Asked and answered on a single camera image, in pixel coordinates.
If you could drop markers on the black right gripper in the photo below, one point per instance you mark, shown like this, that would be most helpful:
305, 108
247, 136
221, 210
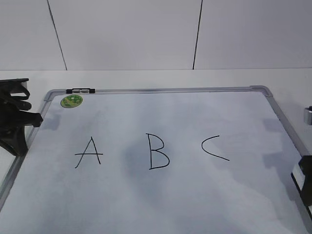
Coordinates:
305, 164

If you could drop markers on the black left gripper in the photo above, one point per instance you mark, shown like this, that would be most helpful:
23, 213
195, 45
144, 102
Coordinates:
14, 116

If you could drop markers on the white whiteboard eraser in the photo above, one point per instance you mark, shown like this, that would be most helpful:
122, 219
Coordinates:
297, 177

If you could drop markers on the round green sticker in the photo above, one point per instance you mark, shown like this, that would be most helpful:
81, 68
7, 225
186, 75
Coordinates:
71, 101

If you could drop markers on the black silver hanging clip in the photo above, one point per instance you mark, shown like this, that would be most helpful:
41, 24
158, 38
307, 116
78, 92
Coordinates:
81, 91

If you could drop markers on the white aluminium-framed whiteboard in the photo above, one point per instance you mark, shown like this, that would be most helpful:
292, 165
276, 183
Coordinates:
195, 161

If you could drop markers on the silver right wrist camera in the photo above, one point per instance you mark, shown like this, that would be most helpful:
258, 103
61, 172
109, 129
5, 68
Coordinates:
308, 115

